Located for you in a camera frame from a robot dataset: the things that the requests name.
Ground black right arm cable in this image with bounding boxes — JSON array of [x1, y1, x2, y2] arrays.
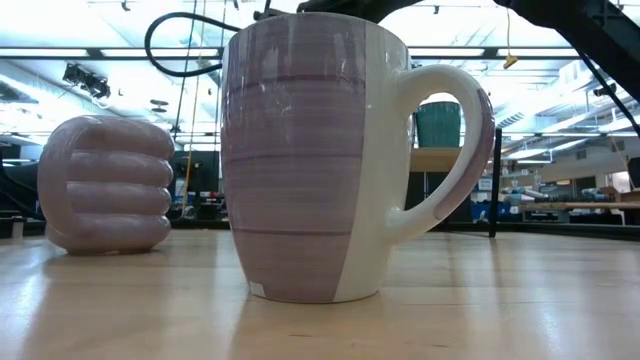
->
[[143, 11, 242, 79]]

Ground black background cabinet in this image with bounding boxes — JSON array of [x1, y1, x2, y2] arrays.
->
[[169, 149, 221, 221]]

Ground dark teal speckled mug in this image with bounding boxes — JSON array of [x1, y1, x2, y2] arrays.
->
[[415, 101, 462, 149]]

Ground lilac ribbed mug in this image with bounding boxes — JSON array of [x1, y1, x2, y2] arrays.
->
[[37, 114, 176, 257]]

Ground wooden background table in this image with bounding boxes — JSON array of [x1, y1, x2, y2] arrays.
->
[[519, 199, 640, 226]]

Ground wooden riser shelf black legs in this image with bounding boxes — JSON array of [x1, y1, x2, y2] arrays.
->
[[404, 127, 504, 239]]

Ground purple striped white mug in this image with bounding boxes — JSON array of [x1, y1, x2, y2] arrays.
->
[[220, 12, 496, 305]]

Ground yellow hanging cord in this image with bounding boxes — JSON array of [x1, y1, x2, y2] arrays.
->
[[502, 0, 520, 70]]

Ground long ceiling light bar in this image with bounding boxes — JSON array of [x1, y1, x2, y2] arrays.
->
[[0, 46, 576, 62]]

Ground black ceiling fixture cluster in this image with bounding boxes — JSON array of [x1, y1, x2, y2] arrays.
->
[[62, 62, 112, 100]]

